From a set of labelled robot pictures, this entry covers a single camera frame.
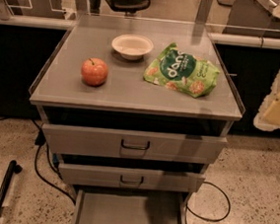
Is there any green rice chip bag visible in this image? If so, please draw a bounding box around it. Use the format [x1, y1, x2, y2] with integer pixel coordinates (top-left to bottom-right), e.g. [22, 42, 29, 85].
[143, 42, 220, 98]

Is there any grey drawer cabinet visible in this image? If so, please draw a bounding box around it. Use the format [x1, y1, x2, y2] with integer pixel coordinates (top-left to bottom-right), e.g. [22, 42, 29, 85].
[30, 15, 245, 224]

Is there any bottom grey drawer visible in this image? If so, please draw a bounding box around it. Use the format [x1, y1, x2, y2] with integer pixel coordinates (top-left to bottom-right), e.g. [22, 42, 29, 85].
[72, 187, 184, 224]

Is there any grey drawer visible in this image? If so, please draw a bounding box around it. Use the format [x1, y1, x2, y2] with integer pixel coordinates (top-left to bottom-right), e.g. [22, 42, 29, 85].
[59, 163, 205, 192]
[72, 187, 184, 224]
[42, 123, 227, 164]

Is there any top grey drawer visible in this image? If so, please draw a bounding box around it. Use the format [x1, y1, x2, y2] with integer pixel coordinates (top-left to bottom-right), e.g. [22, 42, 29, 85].
[42, 123, 227, 164]

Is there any middle grey drawer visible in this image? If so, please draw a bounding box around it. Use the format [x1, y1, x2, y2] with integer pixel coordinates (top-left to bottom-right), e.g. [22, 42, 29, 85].
[59, 163, 205, 192]

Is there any white paper bowl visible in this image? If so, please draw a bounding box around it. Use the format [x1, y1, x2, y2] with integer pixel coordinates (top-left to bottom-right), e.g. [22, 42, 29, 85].
[111, 34, 153, 61]

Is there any red apple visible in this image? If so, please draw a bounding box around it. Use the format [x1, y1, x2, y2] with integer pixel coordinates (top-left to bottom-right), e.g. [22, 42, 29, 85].
[81, 57, 108, 86]

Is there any black pole on floor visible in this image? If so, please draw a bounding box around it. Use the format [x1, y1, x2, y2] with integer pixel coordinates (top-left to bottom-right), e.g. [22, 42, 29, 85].
[0, 160, 22, 210]

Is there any black cable right floor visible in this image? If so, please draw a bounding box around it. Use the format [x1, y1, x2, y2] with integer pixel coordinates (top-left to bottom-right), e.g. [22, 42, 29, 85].
[182, 179, 234, 224]

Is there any black cable floor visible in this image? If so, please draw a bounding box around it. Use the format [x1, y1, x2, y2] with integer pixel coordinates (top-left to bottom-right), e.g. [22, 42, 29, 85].
[22, 118, 85, 206]
[182, 179, 234, 224]

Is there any black cable left floor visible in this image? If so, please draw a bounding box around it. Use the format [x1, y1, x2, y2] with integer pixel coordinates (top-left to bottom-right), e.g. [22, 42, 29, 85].
[22, 118, 85, 206]

